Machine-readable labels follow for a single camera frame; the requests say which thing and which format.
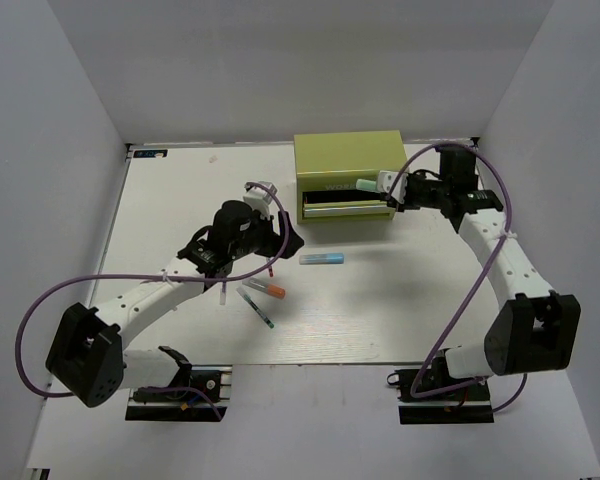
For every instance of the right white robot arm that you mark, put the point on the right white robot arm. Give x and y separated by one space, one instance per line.
535 328

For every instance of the blue pen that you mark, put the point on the blue pen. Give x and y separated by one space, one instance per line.
223 294

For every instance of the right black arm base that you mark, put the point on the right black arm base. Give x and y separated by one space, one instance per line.
468 405

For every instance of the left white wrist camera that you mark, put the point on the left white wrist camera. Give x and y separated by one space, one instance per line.
259 200

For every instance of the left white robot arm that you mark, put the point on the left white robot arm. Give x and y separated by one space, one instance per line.
91 353

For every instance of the green capped highlighter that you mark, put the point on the green capped highlighter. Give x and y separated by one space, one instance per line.
367 186

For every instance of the green pen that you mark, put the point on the green pen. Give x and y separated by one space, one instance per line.
248 299

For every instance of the blue capped highlighter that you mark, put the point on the blue capped highlighter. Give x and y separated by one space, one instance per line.
322 259

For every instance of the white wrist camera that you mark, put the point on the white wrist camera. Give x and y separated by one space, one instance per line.
391 183
259 200

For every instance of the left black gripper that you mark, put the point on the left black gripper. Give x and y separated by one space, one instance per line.
273 240

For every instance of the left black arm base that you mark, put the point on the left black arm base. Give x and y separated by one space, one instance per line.
200 395

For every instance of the green metal drawer toolbox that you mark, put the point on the green metal drawer toolbox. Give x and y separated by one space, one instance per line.
328 165

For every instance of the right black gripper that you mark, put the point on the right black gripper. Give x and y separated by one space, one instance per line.
400 206

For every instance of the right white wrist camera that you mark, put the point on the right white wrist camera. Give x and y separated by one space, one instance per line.
391 183

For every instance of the orange capped highlighter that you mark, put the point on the orange capped highlighter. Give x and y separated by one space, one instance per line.
265 287

